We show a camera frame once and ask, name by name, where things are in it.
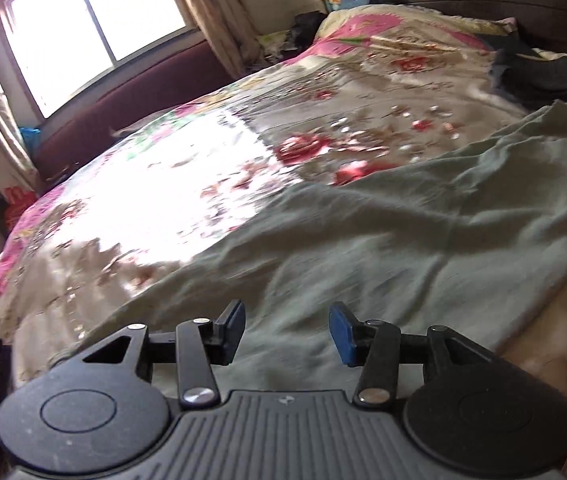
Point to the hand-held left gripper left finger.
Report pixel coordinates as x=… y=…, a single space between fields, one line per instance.
x=236 y=327

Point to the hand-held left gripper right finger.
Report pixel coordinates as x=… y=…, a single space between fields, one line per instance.
x=342 y=332

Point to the grey-green pants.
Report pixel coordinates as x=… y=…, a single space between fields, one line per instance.
x=388 y=240

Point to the dark folded garment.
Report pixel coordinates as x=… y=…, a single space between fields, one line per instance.
x=533 y=77

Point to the floral bedspread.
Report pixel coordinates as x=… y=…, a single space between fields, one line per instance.
x=173 y=200

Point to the pink floral pillow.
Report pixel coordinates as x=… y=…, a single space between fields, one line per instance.
x=393 y=25

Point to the red cloth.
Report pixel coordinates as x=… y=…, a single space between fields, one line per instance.
x=18 y=207

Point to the dark red headboard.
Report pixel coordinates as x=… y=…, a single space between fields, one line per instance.
x=128 y=95

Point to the blue bag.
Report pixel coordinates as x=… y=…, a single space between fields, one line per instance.
x=28 y=141

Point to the black clothing pile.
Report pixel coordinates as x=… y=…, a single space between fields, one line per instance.
x=308 y=27

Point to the window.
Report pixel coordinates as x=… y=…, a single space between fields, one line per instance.
x=93 y=25

